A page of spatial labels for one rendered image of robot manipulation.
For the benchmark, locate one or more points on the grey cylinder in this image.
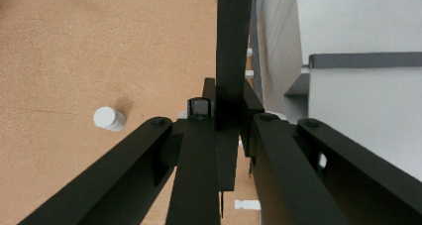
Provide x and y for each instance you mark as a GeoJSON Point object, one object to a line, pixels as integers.
{"type": "Point", "coordinates": [110, 119]}

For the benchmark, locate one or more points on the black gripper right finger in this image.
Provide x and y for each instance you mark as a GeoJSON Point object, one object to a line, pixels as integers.
{"type": "Point", "coordinates": [361, 188]}

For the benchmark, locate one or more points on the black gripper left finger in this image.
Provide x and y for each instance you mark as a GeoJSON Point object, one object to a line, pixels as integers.
{"type": "Point", "coordinates": [120, 189]}

